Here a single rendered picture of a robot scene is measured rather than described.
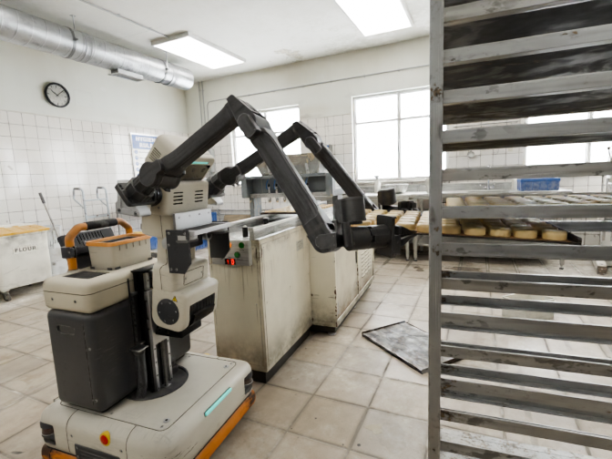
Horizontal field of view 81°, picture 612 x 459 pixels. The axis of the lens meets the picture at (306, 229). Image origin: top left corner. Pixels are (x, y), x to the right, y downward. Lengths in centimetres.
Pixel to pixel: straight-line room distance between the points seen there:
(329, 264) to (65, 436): 166
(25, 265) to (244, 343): 330
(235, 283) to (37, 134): 426
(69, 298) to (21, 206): 412
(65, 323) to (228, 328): 87
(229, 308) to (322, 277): 76
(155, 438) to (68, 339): 50
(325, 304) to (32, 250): 346
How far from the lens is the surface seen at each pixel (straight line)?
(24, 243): 494
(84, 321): 158
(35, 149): 579
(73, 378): 174
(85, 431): 175
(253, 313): 205
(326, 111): 601
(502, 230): 99
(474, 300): 143
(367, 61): 595
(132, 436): 160
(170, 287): 146
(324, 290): 259
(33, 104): 589
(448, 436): 167
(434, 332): 99
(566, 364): 108
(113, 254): 164
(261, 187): 276
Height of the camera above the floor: 115
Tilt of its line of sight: 8 degrees down
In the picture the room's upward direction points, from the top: 3 degrees counter-clockwise
